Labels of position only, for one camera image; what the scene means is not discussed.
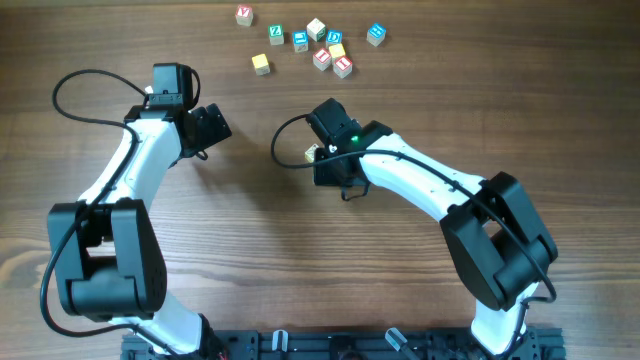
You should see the red letter wooden block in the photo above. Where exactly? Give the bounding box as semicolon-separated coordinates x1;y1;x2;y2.
235;4;254;27

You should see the green Z wooden block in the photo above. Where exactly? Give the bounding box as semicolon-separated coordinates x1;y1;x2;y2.
268;24;284;46

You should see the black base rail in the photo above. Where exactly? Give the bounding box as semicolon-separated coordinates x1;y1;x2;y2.
120;327;567;360

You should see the green edged picture block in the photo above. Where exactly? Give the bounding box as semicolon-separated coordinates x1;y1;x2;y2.
304;144;319;163

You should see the blue H wooden block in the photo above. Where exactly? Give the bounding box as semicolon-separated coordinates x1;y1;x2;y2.
367;23;387;47

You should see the blue L wooden block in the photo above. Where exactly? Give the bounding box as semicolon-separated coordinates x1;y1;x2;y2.
292;31;309;53

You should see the yellow S wooden block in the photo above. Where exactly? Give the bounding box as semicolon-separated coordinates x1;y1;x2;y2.
251;54;270;76

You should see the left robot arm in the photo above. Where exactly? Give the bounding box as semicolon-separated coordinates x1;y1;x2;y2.
39;63;232;359

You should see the black cable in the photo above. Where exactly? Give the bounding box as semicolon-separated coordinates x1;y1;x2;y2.
39;68;171;359
270;113;558;359

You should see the left black cable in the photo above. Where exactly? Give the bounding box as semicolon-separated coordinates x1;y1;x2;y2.
39;68;171;359

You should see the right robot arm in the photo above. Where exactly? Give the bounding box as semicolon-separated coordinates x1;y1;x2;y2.
305;98;558;356

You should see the red I wooden block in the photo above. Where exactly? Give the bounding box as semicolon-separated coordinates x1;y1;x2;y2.
312;48;332;71

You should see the plain animal wooden block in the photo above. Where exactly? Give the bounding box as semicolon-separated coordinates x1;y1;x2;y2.
306;18;326;42

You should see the right black cable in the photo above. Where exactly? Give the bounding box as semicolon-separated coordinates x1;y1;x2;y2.
270;113;558;359

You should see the yellow C wooden block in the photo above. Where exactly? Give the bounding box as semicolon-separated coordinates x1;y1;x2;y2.
328;43;346;62

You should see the blue D wooden block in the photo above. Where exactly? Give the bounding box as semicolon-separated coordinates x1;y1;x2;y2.
325;29;343;48

